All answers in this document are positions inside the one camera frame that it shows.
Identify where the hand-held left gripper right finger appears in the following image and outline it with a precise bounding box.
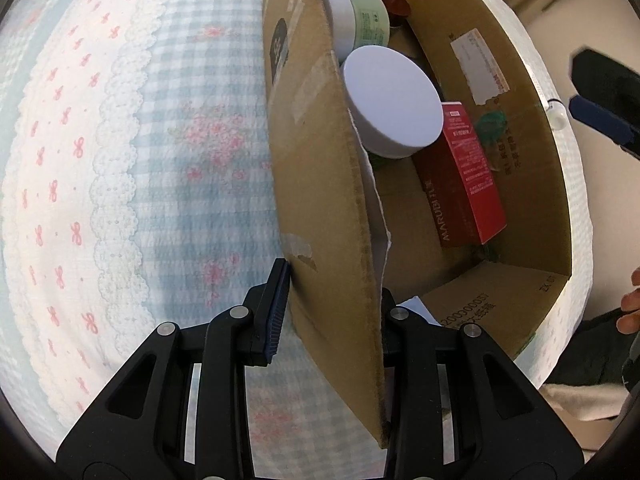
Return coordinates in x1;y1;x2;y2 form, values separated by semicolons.
381;287;586;480

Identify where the white towel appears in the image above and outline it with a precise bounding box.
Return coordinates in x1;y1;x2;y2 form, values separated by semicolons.
542;382;628;423

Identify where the jar with red lid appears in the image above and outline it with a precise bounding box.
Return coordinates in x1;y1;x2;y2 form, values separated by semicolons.
361;0;413;30

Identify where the checked floral bed sheet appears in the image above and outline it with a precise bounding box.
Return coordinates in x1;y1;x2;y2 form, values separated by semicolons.
0;0;596;480

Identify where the white round jar lid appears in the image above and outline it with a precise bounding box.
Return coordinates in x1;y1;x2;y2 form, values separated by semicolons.
339;45;445;159

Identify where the green jar with white lid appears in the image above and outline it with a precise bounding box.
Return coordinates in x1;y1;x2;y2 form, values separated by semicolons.
318;0;391;62

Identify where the person's right hand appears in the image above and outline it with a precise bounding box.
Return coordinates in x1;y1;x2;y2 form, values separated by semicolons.
616;266;640;335

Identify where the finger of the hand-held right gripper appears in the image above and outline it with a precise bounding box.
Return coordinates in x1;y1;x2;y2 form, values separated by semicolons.
568;95;640;162
571;49;640;111

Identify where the dark clothing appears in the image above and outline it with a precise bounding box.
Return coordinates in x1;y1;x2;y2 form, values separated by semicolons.
542;305;640;411

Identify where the cardboard box with floral wrap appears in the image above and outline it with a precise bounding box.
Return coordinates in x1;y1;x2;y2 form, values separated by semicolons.
261;0;573;450

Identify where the red carton box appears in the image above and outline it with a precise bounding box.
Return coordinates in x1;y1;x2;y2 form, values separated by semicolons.
412;101;507;248

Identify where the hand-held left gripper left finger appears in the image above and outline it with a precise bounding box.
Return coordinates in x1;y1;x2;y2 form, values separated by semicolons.
55;258;292;480

